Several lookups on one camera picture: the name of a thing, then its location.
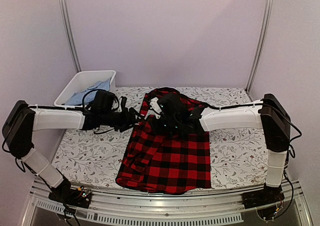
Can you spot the floral patterned table cloth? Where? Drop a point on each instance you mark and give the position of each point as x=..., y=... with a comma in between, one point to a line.
x=238, y=157

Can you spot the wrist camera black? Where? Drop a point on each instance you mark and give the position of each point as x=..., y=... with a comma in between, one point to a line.
x=168, y=105
x=103, y=102

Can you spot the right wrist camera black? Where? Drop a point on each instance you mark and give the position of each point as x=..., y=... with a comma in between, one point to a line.
x=168, y=105

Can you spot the left aluminium frame post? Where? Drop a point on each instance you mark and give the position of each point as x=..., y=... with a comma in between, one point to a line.
x=69, y=35

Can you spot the aluminium frame post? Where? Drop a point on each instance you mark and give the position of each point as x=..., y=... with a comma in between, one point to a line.
x=69, y=35
x=260, y=44

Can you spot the aluminium front rail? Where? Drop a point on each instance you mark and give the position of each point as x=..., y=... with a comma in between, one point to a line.
x=39, y=192

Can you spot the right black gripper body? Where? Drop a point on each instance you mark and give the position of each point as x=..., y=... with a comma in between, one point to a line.
x=171, y=125

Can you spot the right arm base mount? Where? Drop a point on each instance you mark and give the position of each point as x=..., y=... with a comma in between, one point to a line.
x=261, y=197

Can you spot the right aluminium frame post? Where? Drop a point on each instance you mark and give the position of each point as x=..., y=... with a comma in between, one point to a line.
x=260, y=44

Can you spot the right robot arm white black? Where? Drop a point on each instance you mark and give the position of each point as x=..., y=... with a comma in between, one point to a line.
x=266, y=114

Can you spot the red black plaid shirt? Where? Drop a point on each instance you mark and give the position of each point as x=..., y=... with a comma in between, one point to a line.
x=167, y=164

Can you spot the perforated metal cable tray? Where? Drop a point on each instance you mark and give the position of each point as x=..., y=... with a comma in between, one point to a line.
x=140, y=217

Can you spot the white plastic bin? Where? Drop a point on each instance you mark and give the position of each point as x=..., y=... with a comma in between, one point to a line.
x=81, y=81

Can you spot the light blue shirt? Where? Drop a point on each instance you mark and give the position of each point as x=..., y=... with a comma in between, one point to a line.
x=88, y=94

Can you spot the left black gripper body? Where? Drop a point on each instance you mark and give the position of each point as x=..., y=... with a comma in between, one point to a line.
x=118, y=122

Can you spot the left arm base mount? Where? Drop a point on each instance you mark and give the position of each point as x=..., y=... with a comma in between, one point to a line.
x=78, y=197

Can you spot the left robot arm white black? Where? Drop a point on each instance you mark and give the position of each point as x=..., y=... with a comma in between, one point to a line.
x=25, y=119

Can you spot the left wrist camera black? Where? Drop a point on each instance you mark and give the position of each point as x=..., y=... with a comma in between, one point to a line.
x=103, y=102

